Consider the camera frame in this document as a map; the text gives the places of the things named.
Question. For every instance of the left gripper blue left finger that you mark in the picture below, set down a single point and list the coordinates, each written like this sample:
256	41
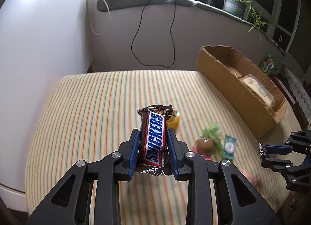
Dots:
69	200

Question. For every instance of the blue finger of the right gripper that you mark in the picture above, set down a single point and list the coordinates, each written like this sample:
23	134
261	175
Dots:
298	142
297	177

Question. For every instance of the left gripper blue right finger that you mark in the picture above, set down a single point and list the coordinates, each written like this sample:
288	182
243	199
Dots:
237	200

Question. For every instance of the pink candy sachet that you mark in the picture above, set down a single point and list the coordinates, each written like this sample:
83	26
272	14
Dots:
251	178

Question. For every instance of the teal mint candy wrapper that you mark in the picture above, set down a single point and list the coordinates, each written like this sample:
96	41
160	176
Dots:
229	147

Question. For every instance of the bread loaf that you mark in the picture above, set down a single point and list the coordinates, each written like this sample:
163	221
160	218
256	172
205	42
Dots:
258	89

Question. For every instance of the brown chocolate egg pink base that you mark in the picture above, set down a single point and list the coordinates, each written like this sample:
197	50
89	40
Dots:
204	146

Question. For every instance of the green clear candy bag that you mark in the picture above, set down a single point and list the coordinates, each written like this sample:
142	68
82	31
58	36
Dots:
215	133

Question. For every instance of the Snickers bar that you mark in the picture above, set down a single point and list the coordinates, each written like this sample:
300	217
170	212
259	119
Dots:
153	156

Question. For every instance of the yellow jelly cup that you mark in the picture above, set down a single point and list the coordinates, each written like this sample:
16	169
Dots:
174	120

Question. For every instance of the black white snack wrapper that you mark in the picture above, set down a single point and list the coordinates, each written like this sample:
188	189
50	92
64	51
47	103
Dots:
262	151

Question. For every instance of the white lace cloth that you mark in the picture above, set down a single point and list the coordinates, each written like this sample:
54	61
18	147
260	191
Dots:
299	92

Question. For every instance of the green snack bag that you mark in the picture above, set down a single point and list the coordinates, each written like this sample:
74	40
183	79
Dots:
268	65

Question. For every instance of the open cardboard box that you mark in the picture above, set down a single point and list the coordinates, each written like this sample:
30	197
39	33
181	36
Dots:
226	67

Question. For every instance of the striped yellow table cloth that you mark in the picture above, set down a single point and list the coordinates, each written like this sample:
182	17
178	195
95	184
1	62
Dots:
88	116

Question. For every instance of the potted spider plant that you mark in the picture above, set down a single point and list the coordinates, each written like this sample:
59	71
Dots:
244	9

